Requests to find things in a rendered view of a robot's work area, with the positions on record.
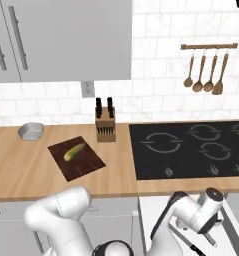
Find narrow grey base cupboard front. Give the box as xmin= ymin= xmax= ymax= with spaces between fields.
xmin=0 ymin=200 xmax=44 ymax=256

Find wooden utensil rail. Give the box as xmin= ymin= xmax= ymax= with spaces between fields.
xmin=180 ymin=42 xmax=239 ymax=51

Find grey bowl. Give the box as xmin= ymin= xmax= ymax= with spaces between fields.
xmin=17 ymin=121 xmax=46 ymax=142

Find large wooden spoon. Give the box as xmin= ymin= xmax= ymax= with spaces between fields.
xmin=191 ymin=54 xmax=207 ymax=94
xmin=203 ymin=54 xmax=219 ymax=93

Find small wooden spoon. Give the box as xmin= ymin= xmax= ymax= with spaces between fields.
xmin=183 ymin=55 xmax=196 ymax=89

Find white oven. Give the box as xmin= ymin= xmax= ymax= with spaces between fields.
xmin=137 ymin=192 xmax=239 ymax=256

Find wide grey wall cupboard door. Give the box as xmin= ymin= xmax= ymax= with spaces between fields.
xmin=0 ymin=0 xmax=133 ymax=83

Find wide grey base cupboard front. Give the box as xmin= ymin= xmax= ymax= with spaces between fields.
xmin=34 ymin=196 xmax=147 ymax=256

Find green yellow cucumber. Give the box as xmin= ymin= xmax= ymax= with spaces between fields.
xmin=63 ymin=142 xmax=87 ymax=163

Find wooden knife block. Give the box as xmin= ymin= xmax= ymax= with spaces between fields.
xmin=94 ymin=106 xmax=117 ymax=144

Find black-handled knife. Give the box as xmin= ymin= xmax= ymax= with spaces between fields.
xmin=106 ymin=96 xmax=115 ymax=119
xmin=95 ymin=97 xmax=103 ymax=119

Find black hob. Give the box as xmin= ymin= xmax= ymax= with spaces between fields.
xmin=128 ymin=120 xmax=239 ymax=181

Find grey wall socket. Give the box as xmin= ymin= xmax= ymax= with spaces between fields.
xmin=80 ymin=80 xmax=96 ymax=99

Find wooden spatula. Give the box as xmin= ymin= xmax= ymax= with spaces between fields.
xmin=211 ymin=52 xmax=230 ymax=96

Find dark wooden cutting board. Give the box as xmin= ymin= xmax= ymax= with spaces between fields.
xmin=47 ymin=135 xmax=107 ymax=183

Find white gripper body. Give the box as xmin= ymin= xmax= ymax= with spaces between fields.
xmin=196 ymin=209 xmax=224 ymax=236

